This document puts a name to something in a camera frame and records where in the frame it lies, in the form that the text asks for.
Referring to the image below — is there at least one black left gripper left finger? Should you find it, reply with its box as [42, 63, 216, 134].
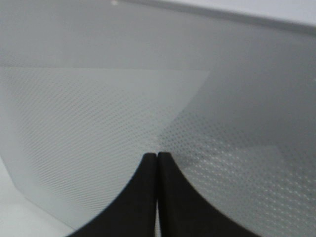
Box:
[69, 153, 158, 237]

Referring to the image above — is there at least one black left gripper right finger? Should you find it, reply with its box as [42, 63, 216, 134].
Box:
[158, 152, 249, 237]

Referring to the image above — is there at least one white microwave door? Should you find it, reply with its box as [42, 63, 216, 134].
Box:
[0, 0, 316, 237]

